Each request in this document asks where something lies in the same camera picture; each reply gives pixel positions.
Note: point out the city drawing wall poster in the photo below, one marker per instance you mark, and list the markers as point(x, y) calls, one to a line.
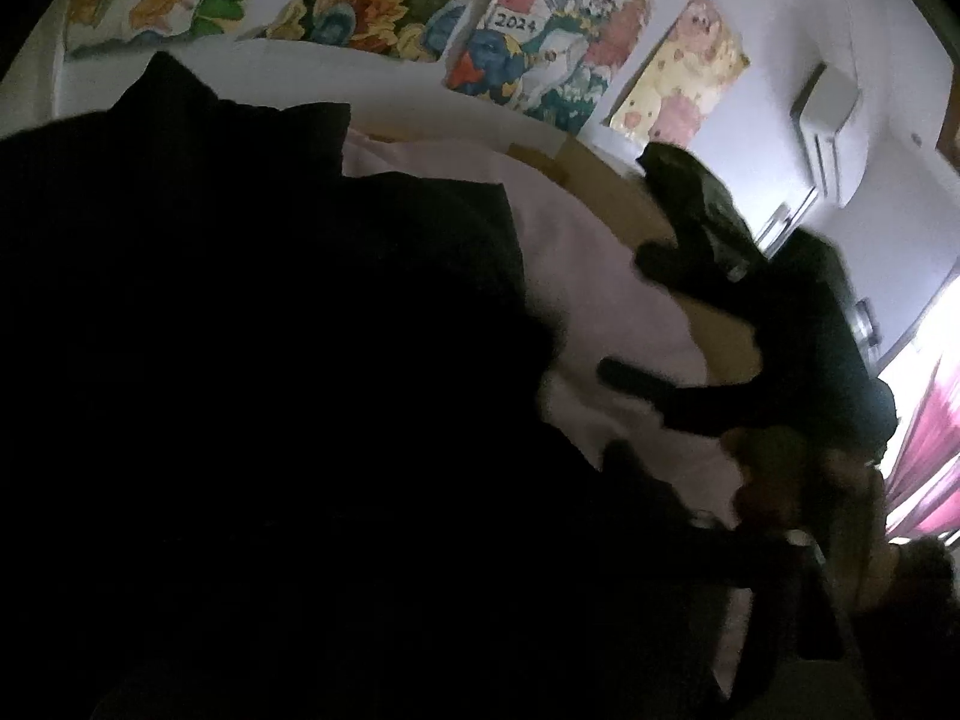
point(555, 37)

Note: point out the person's right hand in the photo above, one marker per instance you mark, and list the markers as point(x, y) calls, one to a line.
point(787, 480)

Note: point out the sunflower landscape wall poster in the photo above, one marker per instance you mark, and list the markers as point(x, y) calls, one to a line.
point(375, 0)

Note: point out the pink curtain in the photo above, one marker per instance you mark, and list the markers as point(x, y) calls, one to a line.
point(926, 450)

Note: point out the bright window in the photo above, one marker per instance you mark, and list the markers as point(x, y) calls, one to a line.
point(934, 345)

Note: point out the black garment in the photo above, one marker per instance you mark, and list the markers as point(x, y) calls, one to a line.
point(225, 315)

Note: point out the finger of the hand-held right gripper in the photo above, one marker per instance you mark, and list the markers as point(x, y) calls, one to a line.
point(660, 390)
point(690, 274)

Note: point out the white air conditioner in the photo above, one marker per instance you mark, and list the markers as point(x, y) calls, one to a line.
point(829, 120)

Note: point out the yellow bear wall poster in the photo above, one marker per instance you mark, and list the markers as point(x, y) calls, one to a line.
point(682, 75)

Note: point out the dark green garment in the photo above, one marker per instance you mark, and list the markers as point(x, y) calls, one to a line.
point(675, 172)

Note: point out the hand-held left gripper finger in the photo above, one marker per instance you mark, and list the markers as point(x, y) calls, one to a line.
point(675, 499)

